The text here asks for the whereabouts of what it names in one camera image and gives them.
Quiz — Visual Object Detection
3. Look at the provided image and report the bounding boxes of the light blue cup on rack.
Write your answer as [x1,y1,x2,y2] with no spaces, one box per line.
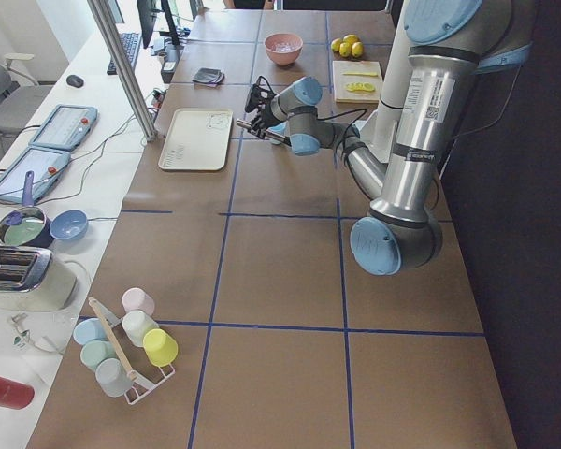
[73,317,108,346]

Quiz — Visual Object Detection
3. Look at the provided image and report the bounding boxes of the pink bowl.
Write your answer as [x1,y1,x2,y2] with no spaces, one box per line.
[264,33,303,66]

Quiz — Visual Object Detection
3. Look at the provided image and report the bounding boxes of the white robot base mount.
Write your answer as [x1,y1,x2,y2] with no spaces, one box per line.
[359,0,412,163]

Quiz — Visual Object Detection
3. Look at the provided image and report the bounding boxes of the green cup on rack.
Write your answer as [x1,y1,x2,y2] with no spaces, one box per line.
[80,340,117,372]

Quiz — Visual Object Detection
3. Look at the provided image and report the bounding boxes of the white cup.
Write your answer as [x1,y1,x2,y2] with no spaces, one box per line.
[122,310,159,348]

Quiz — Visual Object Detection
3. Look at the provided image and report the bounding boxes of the pile of ice cubes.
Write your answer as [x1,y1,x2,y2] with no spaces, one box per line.
[270,41,295,54]

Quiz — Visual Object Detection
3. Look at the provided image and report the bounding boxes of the black keyboard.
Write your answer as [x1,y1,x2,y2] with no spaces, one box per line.
[119,32,141,68]

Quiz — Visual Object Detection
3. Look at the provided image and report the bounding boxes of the teach pendant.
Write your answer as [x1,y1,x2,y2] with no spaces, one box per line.
[29,104,98,152]
[0,146,71,204]

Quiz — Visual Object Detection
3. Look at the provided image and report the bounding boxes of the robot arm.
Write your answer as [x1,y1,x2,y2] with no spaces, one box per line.
[245,1,538,275]

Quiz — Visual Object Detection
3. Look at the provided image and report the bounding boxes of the yellow plastic knife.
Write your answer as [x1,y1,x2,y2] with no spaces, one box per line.
[343,71,379,78]

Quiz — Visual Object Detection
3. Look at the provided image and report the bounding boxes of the computer mouse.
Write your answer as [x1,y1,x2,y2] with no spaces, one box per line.
[65,75,84,88]

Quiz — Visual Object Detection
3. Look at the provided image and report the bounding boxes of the yellow lemon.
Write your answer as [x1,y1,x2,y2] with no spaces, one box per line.
[343,34,360,45]
[331,38,342,52]
[351,41,365,59]
[338,42,352,58]

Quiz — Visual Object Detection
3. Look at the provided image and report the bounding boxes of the grey blue cup on rack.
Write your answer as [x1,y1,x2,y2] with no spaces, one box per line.
[95,358,133,398]

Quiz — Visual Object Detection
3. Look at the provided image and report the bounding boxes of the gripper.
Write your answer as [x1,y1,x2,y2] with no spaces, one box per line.
[248,99,278,139]

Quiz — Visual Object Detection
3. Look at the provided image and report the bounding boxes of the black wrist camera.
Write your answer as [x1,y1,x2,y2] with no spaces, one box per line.
[244,76,276,113]

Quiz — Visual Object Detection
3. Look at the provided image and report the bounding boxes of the red bottle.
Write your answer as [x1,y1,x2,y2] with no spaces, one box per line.
[0,376,35,410]

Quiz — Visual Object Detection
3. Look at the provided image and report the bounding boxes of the pink cup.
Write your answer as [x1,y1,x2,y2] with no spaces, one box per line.
[122,287,155,316]

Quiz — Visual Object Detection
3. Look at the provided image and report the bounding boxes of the folded grey cloth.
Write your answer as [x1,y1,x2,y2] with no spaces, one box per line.
[192,67,224,87]

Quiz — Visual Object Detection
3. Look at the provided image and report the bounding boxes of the white cup rack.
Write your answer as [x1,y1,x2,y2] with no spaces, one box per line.
[87,297,176,405]

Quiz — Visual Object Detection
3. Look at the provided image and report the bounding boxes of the wooden cutting board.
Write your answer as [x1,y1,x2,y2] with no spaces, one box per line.
[332,61,383,103]

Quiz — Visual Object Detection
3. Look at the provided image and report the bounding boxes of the lemon slices row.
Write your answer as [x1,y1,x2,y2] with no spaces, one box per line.
[345,82,376,93]

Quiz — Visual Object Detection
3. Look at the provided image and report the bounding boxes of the aluminium frame post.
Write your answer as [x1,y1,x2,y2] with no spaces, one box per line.
[88,0,157,142]

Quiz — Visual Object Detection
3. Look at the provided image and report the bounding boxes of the yellow cup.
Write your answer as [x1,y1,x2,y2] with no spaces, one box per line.
[143,328,179,368]

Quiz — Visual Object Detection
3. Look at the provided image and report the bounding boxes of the blue saucepan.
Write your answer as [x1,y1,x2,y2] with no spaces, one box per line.
[0,170,54,248]

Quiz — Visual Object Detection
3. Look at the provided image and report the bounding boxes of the blue bowl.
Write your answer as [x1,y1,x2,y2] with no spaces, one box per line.
[50,210,89,241]

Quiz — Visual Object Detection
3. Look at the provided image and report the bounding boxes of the cream toaster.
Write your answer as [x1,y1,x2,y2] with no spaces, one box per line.
[0,246,77,312]

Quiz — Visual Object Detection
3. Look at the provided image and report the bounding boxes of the cream bear tray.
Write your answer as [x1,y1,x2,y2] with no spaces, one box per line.
[158,108,233,171]

